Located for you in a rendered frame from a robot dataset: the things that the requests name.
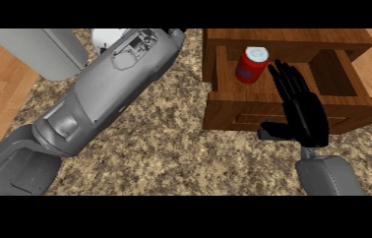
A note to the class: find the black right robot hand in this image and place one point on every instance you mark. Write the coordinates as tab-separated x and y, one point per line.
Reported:
304	117

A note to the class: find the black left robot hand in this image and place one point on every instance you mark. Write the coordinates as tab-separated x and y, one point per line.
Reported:
175	29

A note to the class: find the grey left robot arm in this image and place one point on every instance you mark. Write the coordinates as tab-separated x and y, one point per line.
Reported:
109	88

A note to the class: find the brown wooden drawer front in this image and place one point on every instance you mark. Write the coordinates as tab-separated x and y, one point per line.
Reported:
242	112

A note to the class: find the brown wooden drawer box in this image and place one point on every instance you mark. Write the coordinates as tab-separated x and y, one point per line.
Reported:
333	74

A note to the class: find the red can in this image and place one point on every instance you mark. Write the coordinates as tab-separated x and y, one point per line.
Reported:
251	70

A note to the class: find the white appliance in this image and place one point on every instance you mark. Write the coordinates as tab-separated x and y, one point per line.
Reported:
108	37

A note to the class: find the brown wooden cabinet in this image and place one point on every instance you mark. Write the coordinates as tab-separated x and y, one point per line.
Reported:
291	37

